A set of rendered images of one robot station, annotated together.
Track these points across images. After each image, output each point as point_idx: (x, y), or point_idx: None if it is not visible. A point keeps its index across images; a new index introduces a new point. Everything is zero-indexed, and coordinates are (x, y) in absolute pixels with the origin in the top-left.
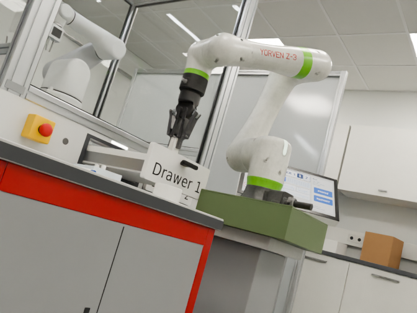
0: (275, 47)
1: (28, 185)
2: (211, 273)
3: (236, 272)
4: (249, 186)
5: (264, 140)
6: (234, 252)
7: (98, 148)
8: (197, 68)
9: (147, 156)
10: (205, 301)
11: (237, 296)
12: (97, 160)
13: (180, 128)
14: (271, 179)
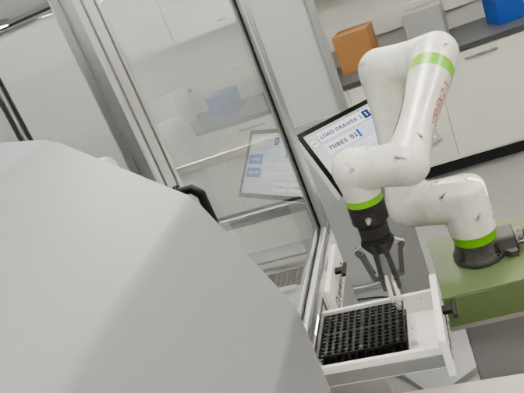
0: (430, 96)
1: None
2: (489, 350)
3: (518, 335)
4: (470, 250)
5: (462, 198)
6: (505, 321)
7: (339, 367)
8: (373, 197)
9: (445, 355)
10: (497, 373)
11: None
12: (351, 380)
13: (390, 267)
14: (492, 231)
